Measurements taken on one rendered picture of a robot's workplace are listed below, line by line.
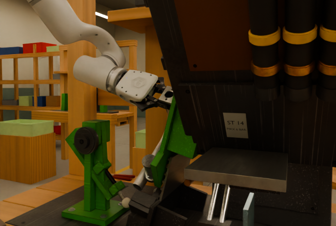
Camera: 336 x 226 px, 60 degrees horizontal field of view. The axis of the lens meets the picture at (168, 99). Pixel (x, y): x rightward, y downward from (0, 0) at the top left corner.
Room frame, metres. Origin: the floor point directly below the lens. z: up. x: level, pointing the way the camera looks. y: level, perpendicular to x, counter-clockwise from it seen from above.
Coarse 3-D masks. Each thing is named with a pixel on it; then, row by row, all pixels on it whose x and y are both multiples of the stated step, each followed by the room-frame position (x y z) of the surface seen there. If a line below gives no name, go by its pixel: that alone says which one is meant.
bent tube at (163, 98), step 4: (168, 88) 0.82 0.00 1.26; (164, 92) 0.81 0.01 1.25; (168, 92) 0.82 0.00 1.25; (172, 92) 0.82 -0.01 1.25; (160, 96) 0.81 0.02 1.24; (164, 96) 0.80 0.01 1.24; (168, 96) 0.83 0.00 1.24; (172, 96) 0.80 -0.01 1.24; (160, 100) 0.80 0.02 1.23; (164, 100) 0.79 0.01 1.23; (168, 100) 0.79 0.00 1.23; (168, 112) 0.85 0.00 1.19; (160, 140) 0.87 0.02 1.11; (160, 144) 0.85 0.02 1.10; (156, 148) 0.84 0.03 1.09; (152, 152) 0.84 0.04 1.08; (156, 152) 0.83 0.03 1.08; (140, 172) 0.79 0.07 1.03; (144, 172) 0.79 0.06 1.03; (140, 176) 0.78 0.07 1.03; (144, 176) 0.78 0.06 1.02; (136, 180) 0.77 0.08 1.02; (140, 180) 0.77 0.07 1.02; (144, 180) 0.78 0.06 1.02; (132, 184) 0.78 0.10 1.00; (136, 184) 0.76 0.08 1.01; (140, 184) 0.76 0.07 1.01; (144, 184) 0.77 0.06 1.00; (136, 188) 0.78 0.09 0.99; (140, 188) 0.78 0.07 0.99
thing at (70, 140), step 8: (72, 136) 0.84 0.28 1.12; (72, 144) 0.84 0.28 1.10; (80, 160) 0.83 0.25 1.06; (96, 160) 0.82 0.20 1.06; (96, 168) 0.81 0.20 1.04; (104, 168) 0.81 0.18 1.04; (96, 176) 0.81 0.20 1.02; (96, 184) 0.81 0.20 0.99; (104, 184) 0.81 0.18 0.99; (112, 184) 0.83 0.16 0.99; (120, 184) 0.81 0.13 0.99; (104, 192) 0.80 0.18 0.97; (112, 192) 0.80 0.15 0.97
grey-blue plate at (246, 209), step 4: (248, 196) 0.59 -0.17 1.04; (252, 196) 0.59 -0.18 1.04; (248, 200) 0.57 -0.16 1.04; (252, 200) 0.59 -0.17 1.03; (248, 204) 0.55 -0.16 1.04; (252, 204) 0.59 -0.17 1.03; (244, 208) 0.53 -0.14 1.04; (248, 208) 0.54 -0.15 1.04; (252, 208) 0.59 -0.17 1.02; (244, 212) 0.53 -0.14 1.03; (248, 212) 0.53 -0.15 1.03; (252, 212) 0.59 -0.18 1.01; (244, 216) 0.53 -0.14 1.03; (248, 216) 0.53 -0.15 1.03; (252, 216) 0.59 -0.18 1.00; (244, 220) 0.53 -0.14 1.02; (248, 220) 0.53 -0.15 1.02; (252, 220) 0.59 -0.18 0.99; (244, 224) 0.53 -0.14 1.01; (248, 224) 0.54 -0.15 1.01; (252, 224) 0.59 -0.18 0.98
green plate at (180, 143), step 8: (176, 112) 0.69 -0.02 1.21; (168, 120) 0.69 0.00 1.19; (176, 120) 0.69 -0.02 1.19; (168, 128) 0.69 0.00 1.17; (176, 128) 0.69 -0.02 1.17; (168, 136) 0.69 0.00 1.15; (176, 136) 0.69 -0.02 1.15; (184, 136) 0.68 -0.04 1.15; (168, 144) 0.70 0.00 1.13; (176, 144) 0.69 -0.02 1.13; (184, 144) 0.68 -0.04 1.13; (192, 144) 0.68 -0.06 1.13; (160, 152) 0.69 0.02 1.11; (168, 152) 0.73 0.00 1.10; (176, 152) 0.69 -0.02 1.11; (184, 152) 0.68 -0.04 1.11; (192, 152) 0.68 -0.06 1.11
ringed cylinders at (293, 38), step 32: (256, 0) 0.39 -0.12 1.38; (288, 0) 0.39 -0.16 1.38; (256, 32) 0.42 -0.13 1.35; (288, 32) 0.41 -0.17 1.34; (320, 32) 0.40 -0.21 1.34; (256, 64) 0.45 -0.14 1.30; (288, 64) 0.44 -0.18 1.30; (320, 64) 0.43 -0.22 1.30; (256, 96) 0.49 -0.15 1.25; (288, 96) 0.47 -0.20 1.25; (320, 96) 0.45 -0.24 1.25
